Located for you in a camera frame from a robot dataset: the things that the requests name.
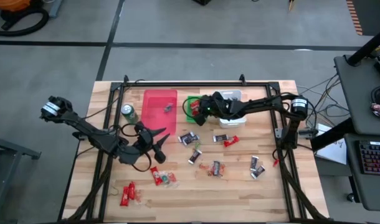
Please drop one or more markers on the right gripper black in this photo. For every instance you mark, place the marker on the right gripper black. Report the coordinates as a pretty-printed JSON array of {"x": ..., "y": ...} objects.
[{"x": 221, "y": 107}]

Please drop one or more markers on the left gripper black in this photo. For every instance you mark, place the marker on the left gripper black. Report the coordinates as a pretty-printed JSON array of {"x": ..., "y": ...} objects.
[{"x": 143, "y": 140}]

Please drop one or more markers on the red KitKat candy bar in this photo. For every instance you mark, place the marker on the red KitKat candy bar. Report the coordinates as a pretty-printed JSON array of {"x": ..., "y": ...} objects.
[
  {"x": 156, "y": 176},
  {"x": 231, "y": 142},
  {"x": 131, "y": 190},
  {"x": 194, "y": 107},
  {"x": 124, "y": 196}
]

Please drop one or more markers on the small dark candy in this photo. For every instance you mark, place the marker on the small dark candy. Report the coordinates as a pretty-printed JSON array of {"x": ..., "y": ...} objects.
[{"x": 168, "y": 107}]

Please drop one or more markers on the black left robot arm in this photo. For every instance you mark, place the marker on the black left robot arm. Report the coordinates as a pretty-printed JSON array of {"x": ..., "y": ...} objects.
[{"x": 84, "y": 127}]

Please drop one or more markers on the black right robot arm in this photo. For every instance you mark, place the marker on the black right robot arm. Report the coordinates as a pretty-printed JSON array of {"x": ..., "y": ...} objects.
[{"x": 264, "y": 104}]

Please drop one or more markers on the small green wrapped candy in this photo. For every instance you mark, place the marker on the small green wrapped candy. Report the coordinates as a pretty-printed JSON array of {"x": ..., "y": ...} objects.
[{"x": 196, "y": 145}]

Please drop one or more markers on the green round wrapped candy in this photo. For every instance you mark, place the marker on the green round wrapped candy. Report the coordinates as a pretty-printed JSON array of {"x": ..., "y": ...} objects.
[{"x": 164, "y": 178}]

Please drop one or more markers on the green plastic slotted basket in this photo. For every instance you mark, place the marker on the green plastic slotted basket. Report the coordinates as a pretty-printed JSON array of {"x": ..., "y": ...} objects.
[{"x": 190, "y": 120}]

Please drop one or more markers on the pink translucent plastic bin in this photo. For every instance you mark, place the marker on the pink translucent plastic bin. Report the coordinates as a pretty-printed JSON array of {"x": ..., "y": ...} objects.
[{"x": 155, "y": 118}]

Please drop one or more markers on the white plastic bin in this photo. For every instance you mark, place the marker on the white plastic bin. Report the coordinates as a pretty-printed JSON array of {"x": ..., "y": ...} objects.
[{"x": 232, "y": 124}]

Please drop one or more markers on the green Sprite soda can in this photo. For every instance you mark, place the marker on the green Sprite soda can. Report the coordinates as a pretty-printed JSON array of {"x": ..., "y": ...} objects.
[{"x": 130, "y": 114}]

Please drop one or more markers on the small red tag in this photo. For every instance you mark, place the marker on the small red tag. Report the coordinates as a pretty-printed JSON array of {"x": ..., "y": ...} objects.
[{"x": 276, "y": 162}]

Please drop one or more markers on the black equipment base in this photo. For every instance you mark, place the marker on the black equipment base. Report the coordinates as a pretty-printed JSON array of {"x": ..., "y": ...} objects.
[{"x": 202, "y": 2}]

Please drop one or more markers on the yellow wooden stick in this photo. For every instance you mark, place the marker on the yellow wooden stick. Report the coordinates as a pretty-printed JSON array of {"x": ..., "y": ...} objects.
[{"x": 291, "y": 5}]

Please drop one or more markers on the black desk strut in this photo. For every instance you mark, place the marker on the black desk strut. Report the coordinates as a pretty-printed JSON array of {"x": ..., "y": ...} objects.
[{"x": 333, "y": 137}]

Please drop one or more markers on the white paper sheet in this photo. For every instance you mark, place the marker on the white paper sheet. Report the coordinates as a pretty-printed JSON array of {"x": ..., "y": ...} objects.
[{"x": 333, "y": 152}]

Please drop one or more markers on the grey metal cart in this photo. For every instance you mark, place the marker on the grey metal cart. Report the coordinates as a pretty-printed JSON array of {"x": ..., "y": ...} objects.
[{"x": 15, "y": 151}]

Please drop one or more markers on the grey desk top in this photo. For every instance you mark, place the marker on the grey desk top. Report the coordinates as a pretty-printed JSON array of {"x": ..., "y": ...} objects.
[
  {"x": 370, "y": 193},
  {"x": 358, "y": 102}
]

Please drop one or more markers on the grey metal desk leg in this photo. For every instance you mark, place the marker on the grey metal desk leg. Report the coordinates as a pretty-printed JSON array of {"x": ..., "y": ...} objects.
[{"x": 55, "y": 7}]

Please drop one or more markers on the black caster wheel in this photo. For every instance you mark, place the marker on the black caster wheel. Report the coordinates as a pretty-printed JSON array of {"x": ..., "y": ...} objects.
[{"x": 351, "y": 198}]

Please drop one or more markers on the black diagonal pole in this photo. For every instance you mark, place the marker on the black diagonal pole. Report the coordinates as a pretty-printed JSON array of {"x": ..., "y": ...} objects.
[{"x": 369, "y": 46}]

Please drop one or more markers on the black backlit keyboard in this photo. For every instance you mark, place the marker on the black backlit keyboard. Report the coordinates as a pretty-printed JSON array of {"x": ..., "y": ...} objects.
[{"x": 375, "y": 158}]

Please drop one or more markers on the black mat with striped edge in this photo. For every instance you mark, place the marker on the black mat with striped edge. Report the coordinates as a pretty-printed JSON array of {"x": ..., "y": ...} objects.
[{"x": 373, "y": 15}]

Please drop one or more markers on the orange shop vacuum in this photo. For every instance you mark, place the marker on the orange shop vacuum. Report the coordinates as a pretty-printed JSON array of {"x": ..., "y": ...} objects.
[{"x": 9, "y": 3}]

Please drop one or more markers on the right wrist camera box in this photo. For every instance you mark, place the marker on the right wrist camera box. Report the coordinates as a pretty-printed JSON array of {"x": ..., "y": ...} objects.
[{"x": 201, "y": 119}]

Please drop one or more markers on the black frame clamp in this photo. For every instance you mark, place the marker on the black frame clamp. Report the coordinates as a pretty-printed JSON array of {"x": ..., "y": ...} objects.
[
  {"x": 242, "y": 79},
  {"x": 126, "y": 80}
]

